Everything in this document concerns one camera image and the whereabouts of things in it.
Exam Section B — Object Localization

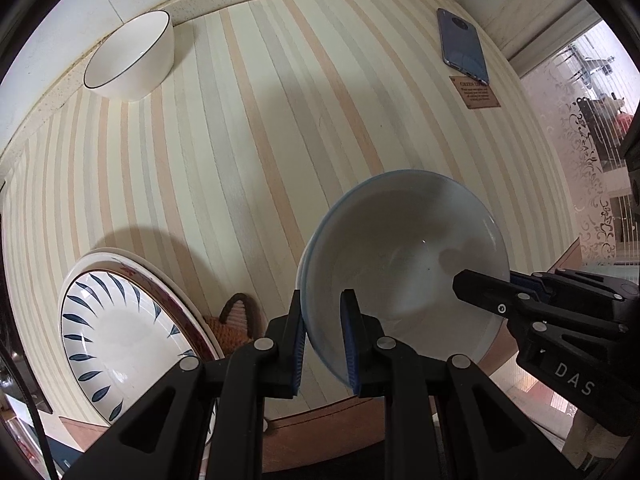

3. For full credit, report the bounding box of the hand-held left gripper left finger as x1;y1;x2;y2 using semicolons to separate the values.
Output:
60;290;308;480

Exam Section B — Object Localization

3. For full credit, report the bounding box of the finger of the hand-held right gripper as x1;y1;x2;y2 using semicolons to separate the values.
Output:
452;269;548;322
510;268;640;313

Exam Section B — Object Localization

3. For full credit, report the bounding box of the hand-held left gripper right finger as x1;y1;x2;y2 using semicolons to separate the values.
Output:
340;289;571;480

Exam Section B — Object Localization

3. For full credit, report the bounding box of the plain white bowl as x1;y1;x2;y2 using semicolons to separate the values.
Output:
296;210;321;341

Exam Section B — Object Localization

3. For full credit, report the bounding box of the printed bowl with blue rim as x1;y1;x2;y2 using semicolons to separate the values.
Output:
301;170;511;386

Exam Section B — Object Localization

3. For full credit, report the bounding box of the white plate with blue leaves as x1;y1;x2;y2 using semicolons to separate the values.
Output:
60;270;221;427

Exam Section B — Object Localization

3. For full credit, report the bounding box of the frosted pattern glass door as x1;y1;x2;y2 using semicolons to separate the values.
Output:
520;10;640;271

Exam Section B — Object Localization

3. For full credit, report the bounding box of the brown label card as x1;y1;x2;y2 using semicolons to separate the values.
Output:
448;75;501;109

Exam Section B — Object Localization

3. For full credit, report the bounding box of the striped cat print mat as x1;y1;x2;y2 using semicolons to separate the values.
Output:
0;0;583;480

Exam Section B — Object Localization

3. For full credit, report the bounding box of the blue smartphone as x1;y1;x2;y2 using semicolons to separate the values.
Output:
436;7;490;85

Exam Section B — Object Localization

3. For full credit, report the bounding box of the white bowl with black rim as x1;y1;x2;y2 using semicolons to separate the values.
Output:
83;10;175;104

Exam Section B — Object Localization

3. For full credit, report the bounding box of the black cable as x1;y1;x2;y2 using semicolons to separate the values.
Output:
0;347;59;480

